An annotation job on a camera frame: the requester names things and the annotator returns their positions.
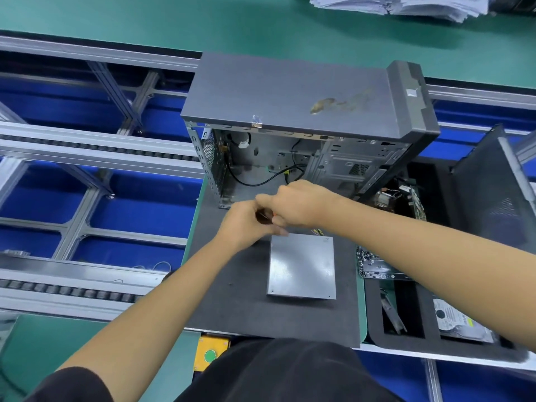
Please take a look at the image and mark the person's left hand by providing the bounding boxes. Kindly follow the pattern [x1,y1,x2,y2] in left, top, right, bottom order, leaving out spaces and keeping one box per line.
[213,199,290,253]

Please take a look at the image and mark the person's right hand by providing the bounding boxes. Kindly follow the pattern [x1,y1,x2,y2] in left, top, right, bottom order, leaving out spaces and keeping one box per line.
[253,180,340,231]

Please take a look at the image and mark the silver optical drive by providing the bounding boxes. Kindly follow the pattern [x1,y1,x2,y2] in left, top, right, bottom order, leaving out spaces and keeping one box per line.
[267,233,338,300]

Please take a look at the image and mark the silver power supply unit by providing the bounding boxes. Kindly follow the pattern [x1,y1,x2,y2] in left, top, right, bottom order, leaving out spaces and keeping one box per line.
[267,293,338,302]

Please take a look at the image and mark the person's right forearm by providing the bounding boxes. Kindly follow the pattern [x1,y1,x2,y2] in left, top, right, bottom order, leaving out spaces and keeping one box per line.
[322,197,536,352]

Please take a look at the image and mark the person's left forearm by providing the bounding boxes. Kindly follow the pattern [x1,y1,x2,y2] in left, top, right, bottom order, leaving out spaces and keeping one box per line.
[57,238,244,402]

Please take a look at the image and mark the person's black trousers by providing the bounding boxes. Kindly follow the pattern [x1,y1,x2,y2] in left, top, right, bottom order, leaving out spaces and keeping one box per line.
[176,337,403,402]

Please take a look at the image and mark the person's black shirt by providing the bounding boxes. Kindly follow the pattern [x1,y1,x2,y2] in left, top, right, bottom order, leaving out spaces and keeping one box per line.
[25,366,114,402]

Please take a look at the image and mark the dark grey foam mat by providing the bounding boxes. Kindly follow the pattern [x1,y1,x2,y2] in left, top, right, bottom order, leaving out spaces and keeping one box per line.
[181,180,363,348]

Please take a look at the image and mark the processor cooler with fan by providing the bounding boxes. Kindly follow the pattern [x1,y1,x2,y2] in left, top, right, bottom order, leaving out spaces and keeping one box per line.
[374,186,407,210]

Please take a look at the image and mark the clear plastic tray with screws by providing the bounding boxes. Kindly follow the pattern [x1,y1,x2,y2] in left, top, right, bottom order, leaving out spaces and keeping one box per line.
[357,245,399,281]

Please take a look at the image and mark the grey computer tower case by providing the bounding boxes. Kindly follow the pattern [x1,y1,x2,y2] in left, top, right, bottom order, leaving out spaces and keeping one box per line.
[181,52,442,210]

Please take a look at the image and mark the yellow box with green button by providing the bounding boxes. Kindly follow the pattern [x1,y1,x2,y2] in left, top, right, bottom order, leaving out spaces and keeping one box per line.
[193,334,231,374]

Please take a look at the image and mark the black foam tray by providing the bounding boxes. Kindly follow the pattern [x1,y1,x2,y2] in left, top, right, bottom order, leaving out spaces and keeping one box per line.
[360,159,536,361]

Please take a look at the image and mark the dark grey case side panel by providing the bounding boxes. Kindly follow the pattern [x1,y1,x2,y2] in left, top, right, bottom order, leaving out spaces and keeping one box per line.
[452,123,536,256]

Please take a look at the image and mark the silver hard drive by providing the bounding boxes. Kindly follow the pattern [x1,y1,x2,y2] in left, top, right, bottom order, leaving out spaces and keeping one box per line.
[433,299,497,344]

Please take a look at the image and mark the stack of white papers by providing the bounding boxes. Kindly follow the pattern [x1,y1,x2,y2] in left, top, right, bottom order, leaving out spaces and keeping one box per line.
[310,0,495,23]

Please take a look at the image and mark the aluminium conveyor frame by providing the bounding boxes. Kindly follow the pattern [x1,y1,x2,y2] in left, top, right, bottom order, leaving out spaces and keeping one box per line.
[0,33,536,374]

